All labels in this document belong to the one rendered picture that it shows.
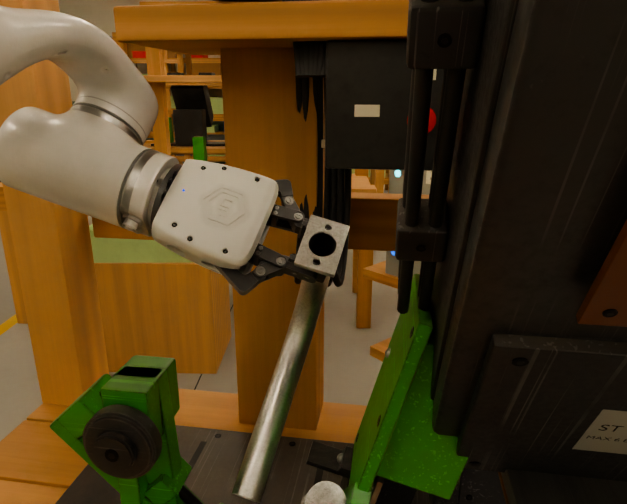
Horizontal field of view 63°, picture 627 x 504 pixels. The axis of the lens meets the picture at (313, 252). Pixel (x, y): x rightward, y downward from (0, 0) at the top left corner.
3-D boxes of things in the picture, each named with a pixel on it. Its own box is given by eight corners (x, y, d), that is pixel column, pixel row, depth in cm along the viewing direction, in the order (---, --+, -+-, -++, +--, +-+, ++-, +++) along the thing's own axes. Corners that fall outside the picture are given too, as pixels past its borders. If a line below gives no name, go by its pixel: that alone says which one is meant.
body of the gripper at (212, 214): (128, 222, 46) (246, 264, 45) (177, 135, 50) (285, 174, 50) (142, 254, 52) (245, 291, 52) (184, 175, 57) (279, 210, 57)
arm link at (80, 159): (166, 168, 57) (129, 240, 54) (55, 128, 57) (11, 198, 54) (153, 125, 49) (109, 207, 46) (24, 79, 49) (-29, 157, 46)
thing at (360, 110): (464, 172, 61) (476, 37, 56) (324, 169, 64) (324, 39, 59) (454, 159, 73) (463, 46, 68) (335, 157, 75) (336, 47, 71)
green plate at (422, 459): (431, 553, 45) (523, 354, 39) (342, 522, 46) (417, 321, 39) (425, 464, 56) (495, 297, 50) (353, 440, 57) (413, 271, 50)
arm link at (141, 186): (108, 207, 45) (139, 219, 45) (152, 132, 49) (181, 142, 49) (126, 245, 53) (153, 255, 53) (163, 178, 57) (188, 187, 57)
